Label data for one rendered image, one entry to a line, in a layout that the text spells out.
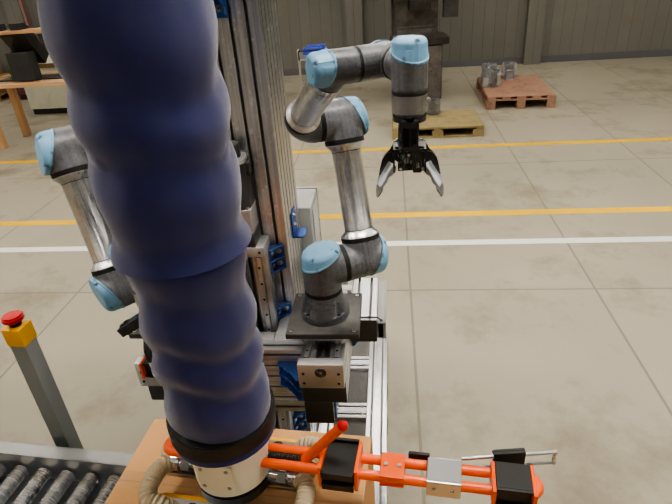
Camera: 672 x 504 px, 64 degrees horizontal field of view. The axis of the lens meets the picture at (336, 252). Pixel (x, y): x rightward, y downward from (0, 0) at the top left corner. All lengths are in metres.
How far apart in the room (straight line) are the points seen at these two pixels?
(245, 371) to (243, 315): 0.11
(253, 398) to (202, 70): 0.62
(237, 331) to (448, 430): 1.90
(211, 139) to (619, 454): 2.40
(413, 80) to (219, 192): 0.49
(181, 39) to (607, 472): 2.44
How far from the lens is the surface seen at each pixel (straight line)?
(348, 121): 1.55
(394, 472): 1.19
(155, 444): 1.55
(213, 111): 0.82
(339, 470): 1.19
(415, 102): 1.15
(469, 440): 2.72
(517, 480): 1.20
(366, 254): 1.59
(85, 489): 2.09
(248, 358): 1.03
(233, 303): 0.96
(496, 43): 11.07
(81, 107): 0.83
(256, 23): 1.54
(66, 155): 1.65
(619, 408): 3.05
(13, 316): 2.09
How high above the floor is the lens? 2.02
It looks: 29 degrees down
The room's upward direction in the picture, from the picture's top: 4 degrees counter-clockwise
